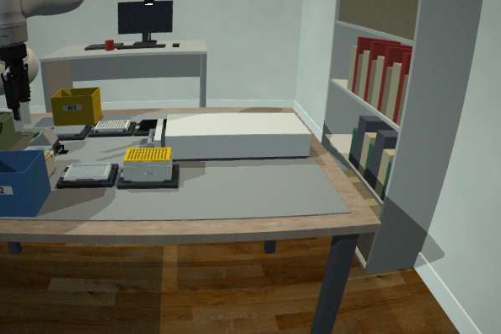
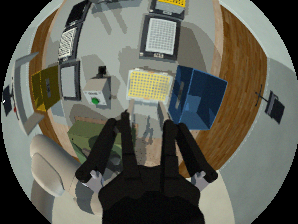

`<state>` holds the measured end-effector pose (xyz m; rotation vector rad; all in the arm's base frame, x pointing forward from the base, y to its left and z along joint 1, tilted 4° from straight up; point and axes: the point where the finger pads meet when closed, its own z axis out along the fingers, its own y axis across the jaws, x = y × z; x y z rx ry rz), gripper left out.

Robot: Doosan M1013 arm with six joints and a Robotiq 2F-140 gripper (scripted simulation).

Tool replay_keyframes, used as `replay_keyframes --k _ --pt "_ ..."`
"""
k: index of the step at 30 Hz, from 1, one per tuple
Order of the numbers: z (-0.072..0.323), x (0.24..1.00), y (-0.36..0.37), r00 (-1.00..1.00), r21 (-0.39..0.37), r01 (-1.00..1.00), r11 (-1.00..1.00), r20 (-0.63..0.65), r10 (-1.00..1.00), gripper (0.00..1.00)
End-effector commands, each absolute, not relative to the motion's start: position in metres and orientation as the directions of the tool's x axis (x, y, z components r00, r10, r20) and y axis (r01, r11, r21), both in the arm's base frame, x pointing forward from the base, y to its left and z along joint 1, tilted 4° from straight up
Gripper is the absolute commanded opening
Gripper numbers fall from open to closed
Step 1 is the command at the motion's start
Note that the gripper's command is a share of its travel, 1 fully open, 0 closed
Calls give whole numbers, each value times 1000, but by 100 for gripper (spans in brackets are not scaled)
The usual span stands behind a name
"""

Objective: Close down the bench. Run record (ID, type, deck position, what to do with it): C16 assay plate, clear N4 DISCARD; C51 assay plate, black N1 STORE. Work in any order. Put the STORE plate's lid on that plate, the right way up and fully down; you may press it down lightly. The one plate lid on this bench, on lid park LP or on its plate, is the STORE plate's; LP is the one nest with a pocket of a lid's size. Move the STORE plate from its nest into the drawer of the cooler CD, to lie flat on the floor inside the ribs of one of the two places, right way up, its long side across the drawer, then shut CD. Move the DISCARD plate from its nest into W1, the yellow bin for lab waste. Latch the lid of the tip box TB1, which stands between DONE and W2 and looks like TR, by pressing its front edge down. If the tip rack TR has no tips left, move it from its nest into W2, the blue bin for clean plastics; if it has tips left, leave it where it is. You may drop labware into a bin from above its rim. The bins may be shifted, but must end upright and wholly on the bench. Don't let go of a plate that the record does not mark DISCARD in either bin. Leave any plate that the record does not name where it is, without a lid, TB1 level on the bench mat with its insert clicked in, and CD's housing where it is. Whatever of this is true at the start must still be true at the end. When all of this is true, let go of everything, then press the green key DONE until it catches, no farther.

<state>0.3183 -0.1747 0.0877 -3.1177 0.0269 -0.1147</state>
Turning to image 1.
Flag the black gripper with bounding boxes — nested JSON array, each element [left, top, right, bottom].
[[0, 44, 31, 132]]

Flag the blue open-top bin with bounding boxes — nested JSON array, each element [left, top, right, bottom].
[[0, 150, 51, 217]]

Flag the yellow open-top bin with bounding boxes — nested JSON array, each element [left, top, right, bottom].
[[51, 87, 102, 127]]

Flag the large grey bench mat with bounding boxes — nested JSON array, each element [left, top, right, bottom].
[[0, 110, 351, 221]]

